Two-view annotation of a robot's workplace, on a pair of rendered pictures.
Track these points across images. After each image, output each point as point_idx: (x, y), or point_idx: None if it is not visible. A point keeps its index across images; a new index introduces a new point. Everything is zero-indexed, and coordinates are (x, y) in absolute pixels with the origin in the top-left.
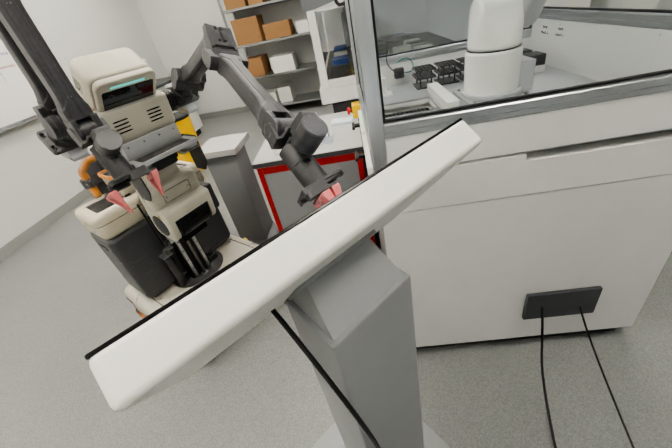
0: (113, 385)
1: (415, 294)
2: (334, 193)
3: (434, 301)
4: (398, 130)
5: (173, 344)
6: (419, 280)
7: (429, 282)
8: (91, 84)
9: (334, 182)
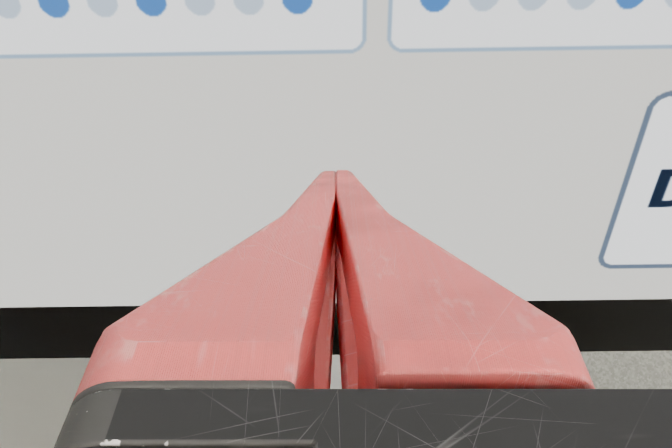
0: None
1: (65, 408)
2: (312, 312)
3: (45, 365)
4: None
5: None
6: (21, 404)
7: (7, 379)
8: None
9: (151, 419)
